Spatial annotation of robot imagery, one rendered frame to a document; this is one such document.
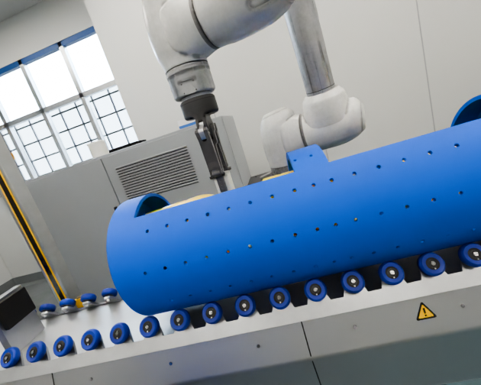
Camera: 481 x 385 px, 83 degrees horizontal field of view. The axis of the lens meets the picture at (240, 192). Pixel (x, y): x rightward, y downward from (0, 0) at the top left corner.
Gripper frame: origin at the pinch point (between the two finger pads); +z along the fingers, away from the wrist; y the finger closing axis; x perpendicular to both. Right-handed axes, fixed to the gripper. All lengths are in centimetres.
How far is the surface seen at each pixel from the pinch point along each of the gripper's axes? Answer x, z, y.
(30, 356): -55, 24, 10
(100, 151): -132, -30, -175
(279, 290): 5.7, 22.0, 9.0
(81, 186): -150, -6, -157
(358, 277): 21.5, 22.6, 9.5
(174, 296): -14.6, 15.7, 12.2
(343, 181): 22.5, 2.4, 10.7
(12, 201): -84, -12, -31
